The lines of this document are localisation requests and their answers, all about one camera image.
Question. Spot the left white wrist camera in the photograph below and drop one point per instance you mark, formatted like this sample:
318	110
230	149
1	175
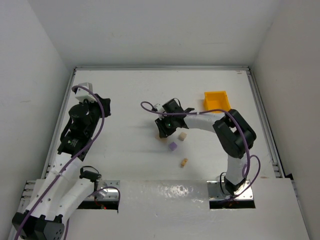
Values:
81	94

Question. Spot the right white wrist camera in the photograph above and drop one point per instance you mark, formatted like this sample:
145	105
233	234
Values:
158	108

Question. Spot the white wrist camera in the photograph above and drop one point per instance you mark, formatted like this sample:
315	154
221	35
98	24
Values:
158	108
81	94

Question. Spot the small orange wood block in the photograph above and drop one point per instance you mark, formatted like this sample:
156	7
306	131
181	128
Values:
183	162

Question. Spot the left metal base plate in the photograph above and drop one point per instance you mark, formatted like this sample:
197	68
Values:
109	190

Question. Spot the purple cube block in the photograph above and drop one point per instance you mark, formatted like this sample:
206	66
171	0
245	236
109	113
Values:
173	146

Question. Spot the light wood cube block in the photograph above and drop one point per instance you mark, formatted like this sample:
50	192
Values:
182	136

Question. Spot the yellow plastic bin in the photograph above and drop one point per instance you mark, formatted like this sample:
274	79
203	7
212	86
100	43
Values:
216	100

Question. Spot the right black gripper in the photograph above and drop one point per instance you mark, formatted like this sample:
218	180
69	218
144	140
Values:
163	127

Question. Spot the metal base plate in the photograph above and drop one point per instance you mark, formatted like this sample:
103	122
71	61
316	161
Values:
109	190
217	191

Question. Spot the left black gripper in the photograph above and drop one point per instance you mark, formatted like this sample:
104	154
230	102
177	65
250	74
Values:
100	105

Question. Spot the long light wood block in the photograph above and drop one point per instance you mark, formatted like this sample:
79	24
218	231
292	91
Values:
161	139

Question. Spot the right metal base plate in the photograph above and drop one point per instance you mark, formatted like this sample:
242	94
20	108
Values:
217	191

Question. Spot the white front cover board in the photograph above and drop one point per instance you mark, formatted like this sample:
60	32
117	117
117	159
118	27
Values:
180	210

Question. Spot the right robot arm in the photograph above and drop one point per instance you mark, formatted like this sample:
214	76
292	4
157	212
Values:
233	132

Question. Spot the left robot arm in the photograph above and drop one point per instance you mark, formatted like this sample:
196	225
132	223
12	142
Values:
47	216

